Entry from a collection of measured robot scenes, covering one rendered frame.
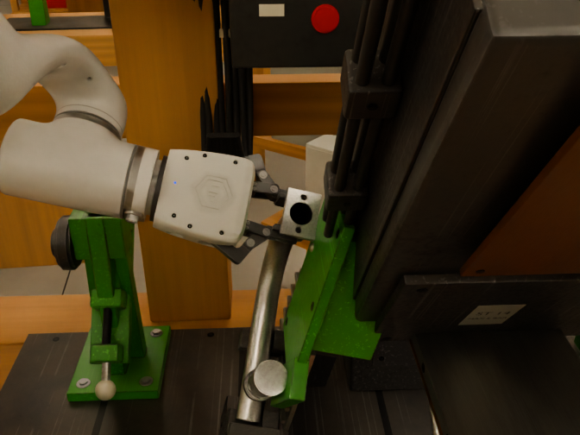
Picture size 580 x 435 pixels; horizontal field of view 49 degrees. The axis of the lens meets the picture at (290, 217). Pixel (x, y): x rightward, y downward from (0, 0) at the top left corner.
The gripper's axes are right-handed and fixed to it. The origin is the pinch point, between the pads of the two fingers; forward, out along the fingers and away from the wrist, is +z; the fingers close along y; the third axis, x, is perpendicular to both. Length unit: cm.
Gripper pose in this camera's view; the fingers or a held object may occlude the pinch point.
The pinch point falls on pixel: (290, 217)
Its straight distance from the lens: 73.4
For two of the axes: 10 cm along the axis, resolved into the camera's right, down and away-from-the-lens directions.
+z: 9.6, 2.1, 1.7
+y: 1.6, -9.5, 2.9
